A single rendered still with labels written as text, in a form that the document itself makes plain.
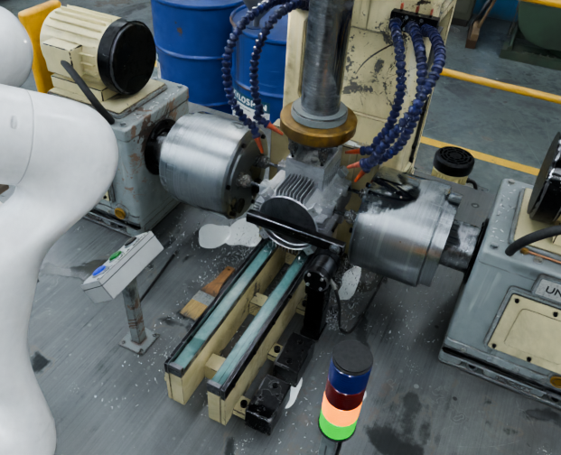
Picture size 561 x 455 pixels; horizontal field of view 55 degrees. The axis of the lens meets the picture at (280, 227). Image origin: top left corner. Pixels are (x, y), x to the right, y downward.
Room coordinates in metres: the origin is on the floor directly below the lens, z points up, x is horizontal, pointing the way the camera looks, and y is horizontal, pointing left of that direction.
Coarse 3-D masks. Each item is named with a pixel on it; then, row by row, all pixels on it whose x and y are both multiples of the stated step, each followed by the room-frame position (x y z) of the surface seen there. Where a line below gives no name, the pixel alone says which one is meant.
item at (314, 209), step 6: (342, 168) 1.14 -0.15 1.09; (342, 174) 1.13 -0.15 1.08; (264, 192) 1.02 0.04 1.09; (270, 192) 1.02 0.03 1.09; (264, 198) 1.02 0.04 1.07; (312, 204) 0.99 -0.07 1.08; (318, 204) 0.99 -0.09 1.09; (312, 210) 0.97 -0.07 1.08; (318, 210) 0.97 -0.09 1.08; (264, 234) 1.02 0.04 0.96; (312, 246) 0.97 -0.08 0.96; (306, 252) 0.97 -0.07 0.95; (312, 252) 0.97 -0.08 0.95
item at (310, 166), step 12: (300, 144) 1.15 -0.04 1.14; (288, 156) 1.09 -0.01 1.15; (300, 156) 1.14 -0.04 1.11; (312, 156) 1.13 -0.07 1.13; (336, 156) 1.12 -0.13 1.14; (288, 168) 1.08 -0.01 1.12; (300, 168) 1.07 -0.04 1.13; (312, 168) 1.06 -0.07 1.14; (324, 168) 1.05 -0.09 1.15; (336, 168) 1.12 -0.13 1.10; (312, 180) 1.06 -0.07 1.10; (324, 180) 1.05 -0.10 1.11
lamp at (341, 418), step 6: (324, 396) 0.47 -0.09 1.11; (324, 402) 0.46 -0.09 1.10; (324, 408) 0.46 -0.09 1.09; (330, 408) 0.45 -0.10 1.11; (324, 414) 0.46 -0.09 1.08; (330, 414) 0.45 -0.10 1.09; (336, 414) 0.44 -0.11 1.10; (342, 414) 0.44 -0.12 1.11; (348, 414) 0.44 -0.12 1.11; (354, 414) 0.45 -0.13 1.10; (330, 420) 0.45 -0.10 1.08; (336, 420) 0.44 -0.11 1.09; (342, 420) 0.44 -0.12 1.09; (348, 420) 0.44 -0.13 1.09; (354, 420) 0.45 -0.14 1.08
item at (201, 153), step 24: (192, 120) 1.20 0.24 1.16; (216, 120) 1.20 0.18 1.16; (168, 144) 1.15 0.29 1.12; (192, 144) 1.12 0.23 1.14; (216, 144) 1.11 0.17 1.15; (240, 144) 1.12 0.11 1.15; (264, 144) 1.24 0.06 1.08; (168, 168) 1.10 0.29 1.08; (192, 168) 1.08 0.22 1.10; (216, 168) 1.07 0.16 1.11; (240, 168) 1.11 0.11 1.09; (264, 168) 1.18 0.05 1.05; (192, 192) 1.07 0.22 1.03; (216, 192) 1.04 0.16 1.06; (240, 192) 1.11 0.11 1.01
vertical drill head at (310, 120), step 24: (312, 0) 1.10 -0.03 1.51; (336, 0) 1.08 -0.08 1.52; (312, 24) 1.10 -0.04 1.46; (336, 24) 1.08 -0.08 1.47; (312, 48) 1.09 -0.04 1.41; (336, 48) 1.08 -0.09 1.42; (312, 72) 1.09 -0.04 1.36; (336, 72) 1.08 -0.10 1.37; (312, 96) 1.08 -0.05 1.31; (336, 96) 1.09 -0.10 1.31; (288, 120) 1.09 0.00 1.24; (312, 120) 1.06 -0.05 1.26; (336, 120) 1.07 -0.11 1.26; (288, 144) 1.09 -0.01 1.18; (312, 144) 1.03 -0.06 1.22; (336, 144) 1.04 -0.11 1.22
